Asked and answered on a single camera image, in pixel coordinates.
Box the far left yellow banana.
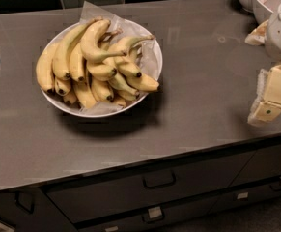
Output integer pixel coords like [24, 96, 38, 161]
[36, 43, 58, 93]

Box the small lower left banana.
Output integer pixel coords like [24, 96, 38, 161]
[54, 77, 71, 96]

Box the long greenish yellow banana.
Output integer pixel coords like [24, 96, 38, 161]
[53, 17, 101, 80]

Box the centre short yellow banana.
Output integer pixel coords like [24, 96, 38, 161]
[86, 62, 117, 81]

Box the bottom centre yellow banana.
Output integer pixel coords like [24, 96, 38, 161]
[72, 81, 97, 108]

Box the green stemmed right banana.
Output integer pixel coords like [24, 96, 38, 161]
[108, 35, 155, 55]

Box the lower middle drawer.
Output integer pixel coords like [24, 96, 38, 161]
[79, 196, 217, 232]

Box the left cabinet door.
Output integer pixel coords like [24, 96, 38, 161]
[0, 188, 77, 232]

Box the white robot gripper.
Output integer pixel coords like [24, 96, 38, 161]
[245, 4, 281, 124]

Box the drawer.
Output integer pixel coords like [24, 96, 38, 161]
[79, 196, 217, 232]
[47, 153, 252, 223]
[232, 144, 281, 186]
[210, 177, 281, 214]

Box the yellow banana beside long one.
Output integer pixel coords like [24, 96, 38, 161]
[70, 43, 85, 82]

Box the right front yellow banana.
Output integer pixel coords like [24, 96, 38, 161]
[126, 73, 159, 92]

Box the right upper drawer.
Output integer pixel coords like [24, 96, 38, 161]
[232, 144, 281, 186]

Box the white ceramic bowl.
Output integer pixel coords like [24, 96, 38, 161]
[42, 17, 163, 118]

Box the right lower drawer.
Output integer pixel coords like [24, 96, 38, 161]
[210, 177, 281, 214]

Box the lower middle yellow banana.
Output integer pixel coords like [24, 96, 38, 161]
[91, 78, 114, 102]

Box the upper middle drawer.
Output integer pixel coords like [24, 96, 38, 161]
[47, 153, 252, 223]

